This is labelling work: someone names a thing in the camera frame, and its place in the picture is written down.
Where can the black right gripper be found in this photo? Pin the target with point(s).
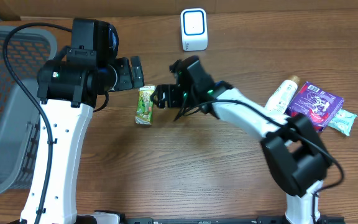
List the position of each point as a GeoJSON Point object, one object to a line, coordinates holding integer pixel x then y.
{"type": "Point", "coordinates": [166, 94]}

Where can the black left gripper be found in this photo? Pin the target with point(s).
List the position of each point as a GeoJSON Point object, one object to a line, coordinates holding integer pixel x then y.
{"type": "Point", "coordinates": [136, 72]}

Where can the green juice carton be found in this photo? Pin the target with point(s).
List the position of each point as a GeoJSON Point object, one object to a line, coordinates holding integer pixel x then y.
{"type": "Point", "coordinates": [145, 105]}

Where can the white tube gold cap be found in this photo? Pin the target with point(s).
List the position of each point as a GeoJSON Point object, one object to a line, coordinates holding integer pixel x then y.
{"type": "Point", "coordinates": [279, 101]}

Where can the purple snack packet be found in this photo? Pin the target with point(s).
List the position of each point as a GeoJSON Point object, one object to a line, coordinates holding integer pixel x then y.
{"type": "Point", "coordinates": [318, 105]}

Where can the teal snack packet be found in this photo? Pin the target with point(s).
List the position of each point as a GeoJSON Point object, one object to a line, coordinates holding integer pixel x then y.
{"type": "Point", "coordinates": [343, 121]}

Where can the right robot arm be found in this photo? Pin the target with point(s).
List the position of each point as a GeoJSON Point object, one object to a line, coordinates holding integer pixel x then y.
{"type": "Point", "coordinates": [296, 157]}

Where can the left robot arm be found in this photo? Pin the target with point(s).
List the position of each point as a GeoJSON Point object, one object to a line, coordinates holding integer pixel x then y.
{"type": "Point", "coordinates": [68, 87]}

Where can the white barcode scanner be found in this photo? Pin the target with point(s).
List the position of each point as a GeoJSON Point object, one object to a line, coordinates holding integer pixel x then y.
{"type": "Point", "coordinates": [194, 29]}

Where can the grey plastic basket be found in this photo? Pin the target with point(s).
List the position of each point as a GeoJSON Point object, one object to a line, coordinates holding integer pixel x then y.
{"type": "Point", "coordinates": [28, 50]}

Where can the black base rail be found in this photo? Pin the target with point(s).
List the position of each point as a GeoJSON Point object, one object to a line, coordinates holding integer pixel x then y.
{"type": "Point", "coordinates": [259, 220]}

